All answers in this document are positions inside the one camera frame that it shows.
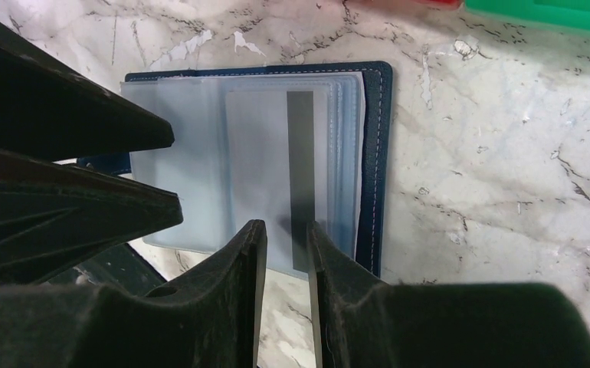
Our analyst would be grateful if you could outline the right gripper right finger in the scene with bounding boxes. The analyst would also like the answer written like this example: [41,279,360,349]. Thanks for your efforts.
[307,222,590,367]

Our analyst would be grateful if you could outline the navy blue card holder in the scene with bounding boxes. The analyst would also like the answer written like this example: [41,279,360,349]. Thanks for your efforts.
[77,61,393,275]

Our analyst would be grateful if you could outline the red plastic bin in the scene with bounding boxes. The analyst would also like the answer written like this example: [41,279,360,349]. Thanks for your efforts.
[346,0,464,10]

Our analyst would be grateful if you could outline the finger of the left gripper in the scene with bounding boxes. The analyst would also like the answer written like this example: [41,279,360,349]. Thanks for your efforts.
[0,23,175,161]
[0,149,183,284]

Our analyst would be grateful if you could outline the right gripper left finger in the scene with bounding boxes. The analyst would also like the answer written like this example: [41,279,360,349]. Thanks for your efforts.
[0,220,267,367]

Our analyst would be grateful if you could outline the green plastic bin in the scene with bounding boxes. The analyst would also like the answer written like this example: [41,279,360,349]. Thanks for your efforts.
[464,0,590,32]

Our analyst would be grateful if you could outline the white card with black stripe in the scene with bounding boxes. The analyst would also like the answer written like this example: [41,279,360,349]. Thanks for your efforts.
[225,87,329,278]

